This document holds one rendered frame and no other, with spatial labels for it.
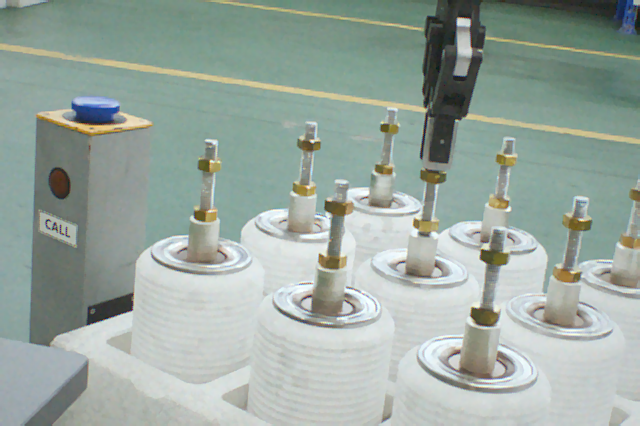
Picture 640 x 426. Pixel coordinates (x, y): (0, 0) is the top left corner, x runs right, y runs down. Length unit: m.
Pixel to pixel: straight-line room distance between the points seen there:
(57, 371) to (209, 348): 0.28
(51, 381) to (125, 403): 0.29
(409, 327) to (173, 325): 0.17
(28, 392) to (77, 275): 0.44
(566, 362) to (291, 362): 0.18
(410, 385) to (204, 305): 0.18
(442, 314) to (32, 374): 0.37
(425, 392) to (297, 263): 0.24
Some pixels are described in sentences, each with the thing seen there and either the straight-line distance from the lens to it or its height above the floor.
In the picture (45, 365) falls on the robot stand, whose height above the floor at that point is 0.30.
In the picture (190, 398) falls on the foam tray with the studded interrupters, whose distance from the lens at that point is 0.75.
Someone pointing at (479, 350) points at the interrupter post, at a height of 0.27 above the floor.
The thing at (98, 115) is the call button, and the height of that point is 0.32.
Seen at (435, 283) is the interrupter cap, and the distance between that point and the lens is 0.80.
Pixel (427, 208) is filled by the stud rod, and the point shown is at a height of 0.30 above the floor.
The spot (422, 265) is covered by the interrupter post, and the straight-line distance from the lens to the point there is 0.82.
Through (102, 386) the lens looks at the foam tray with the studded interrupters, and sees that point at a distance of 0.80.
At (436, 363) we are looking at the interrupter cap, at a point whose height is 0.25.
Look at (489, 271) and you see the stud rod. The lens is 0.66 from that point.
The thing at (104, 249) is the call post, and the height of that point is 0.21.
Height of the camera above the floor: 0.53
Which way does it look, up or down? 17 degrees down
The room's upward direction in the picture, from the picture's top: 7 degrees clockwise
